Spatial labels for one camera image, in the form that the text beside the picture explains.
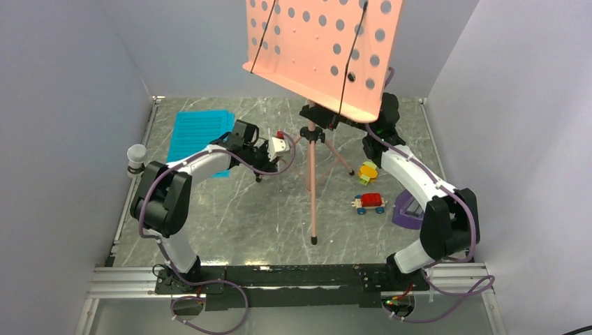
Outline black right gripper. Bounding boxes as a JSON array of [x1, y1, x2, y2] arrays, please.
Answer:
[[299, 86, 376, 135]]

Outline pink music stand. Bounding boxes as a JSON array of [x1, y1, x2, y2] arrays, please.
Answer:
[[242, 0, 405, 246]]

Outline blue sheet music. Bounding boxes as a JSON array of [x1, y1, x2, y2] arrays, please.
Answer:
[[166, 110, 235, 167]]

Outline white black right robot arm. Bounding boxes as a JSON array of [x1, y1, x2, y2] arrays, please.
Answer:
[[299, 93, 480, 290]]

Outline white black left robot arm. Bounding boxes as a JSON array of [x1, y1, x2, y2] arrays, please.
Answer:
[[130, 120, 290, 293]]

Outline orange yellow toy block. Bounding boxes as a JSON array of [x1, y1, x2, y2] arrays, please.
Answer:
[[357, 161, 378, 186]]

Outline red wooden toy car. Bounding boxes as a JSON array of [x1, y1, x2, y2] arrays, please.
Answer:
[[351, 193, 386, 215]]

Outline grey microphone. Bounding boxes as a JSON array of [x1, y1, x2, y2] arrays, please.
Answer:
[[126, 144, 147, 178]]

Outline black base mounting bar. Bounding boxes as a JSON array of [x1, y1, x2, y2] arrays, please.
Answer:
[[154, 263, 429, 311]]

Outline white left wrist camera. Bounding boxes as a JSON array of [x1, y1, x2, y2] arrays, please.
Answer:
[[268, 131, 292, 162]]

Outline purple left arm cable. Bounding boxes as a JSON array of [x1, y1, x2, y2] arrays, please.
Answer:
[[138, 133, 297, 335]]

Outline aluminium frame rail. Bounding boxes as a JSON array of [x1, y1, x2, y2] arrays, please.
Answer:
[[75, 263, 489, 334]]

